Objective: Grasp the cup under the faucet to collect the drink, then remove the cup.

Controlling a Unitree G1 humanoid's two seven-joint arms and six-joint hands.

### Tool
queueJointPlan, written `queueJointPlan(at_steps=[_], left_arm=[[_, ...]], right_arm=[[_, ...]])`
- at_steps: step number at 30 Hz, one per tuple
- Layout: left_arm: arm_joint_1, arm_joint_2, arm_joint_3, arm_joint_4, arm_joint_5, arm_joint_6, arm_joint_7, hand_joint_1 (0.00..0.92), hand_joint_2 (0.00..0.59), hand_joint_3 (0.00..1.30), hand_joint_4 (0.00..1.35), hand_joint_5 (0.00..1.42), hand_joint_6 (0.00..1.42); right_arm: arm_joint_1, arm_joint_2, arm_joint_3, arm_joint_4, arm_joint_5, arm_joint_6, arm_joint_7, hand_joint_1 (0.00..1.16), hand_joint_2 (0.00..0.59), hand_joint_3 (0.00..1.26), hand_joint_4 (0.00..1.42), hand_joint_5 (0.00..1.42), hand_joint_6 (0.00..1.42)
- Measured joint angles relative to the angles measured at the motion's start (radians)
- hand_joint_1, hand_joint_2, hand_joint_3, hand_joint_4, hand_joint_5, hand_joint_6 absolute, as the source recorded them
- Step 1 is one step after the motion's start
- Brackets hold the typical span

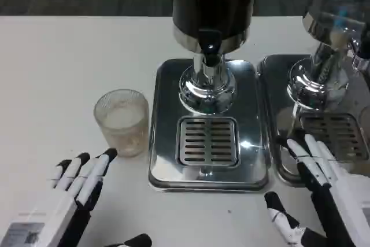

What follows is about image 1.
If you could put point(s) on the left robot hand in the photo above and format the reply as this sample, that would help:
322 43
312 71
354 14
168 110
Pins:
66 200

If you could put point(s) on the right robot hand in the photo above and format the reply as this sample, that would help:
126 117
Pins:
332 189

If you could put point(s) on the clear ribbed glass cup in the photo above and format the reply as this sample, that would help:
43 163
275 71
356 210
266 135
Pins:
122 125

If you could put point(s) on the slotted steel drip grid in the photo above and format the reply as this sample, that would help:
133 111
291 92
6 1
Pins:
209 140
344 134

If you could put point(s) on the steel drip tray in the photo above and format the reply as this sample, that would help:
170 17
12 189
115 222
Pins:
277 90
164 143

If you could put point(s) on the chrome dispenser tap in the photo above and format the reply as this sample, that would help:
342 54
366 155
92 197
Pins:
361 56

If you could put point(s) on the clear tank drink dispenser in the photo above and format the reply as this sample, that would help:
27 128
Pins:
326 12

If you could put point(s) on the black dispenser tap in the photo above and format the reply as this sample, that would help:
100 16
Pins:
209 41

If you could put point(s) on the dark tank drink dispenser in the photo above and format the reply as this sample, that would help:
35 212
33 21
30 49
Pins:
214 4

